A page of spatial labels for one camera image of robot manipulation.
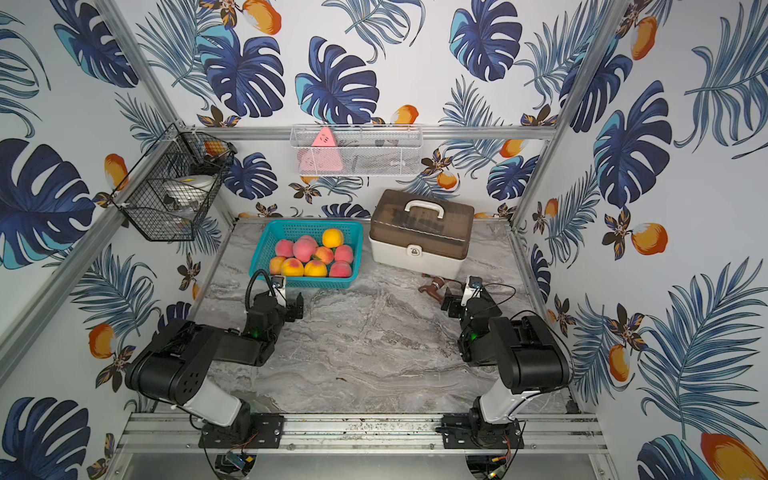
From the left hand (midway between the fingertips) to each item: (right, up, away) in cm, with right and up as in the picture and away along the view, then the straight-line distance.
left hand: (283, 289), depth 93 cm
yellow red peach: (+9, +6, +6) cm, 12 cm away
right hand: (+57, 0, +1) cm, 57 cm away
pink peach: (+17, +11, +11) cm, 23 cm away
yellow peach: (+2, +7, +4) cm, 8 cm away
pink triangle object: (+13, +40, -3) cm, 43 cm away
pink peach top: (+5, +13, +7) cm, 15 cm away
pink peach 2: (+17, +6, +5) cm, 19 cm away
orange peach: (-5, +7, +7) cm, 11 cm away
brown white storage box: (+43, +17, -3) cm, 46 cm away
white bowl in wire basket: (-20, +28, -13) cm, 37 cm away
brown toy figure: (+48, -1, +7) cm, 49 cm away
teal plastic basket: (-7, +18, +16) cm, 25 cm away
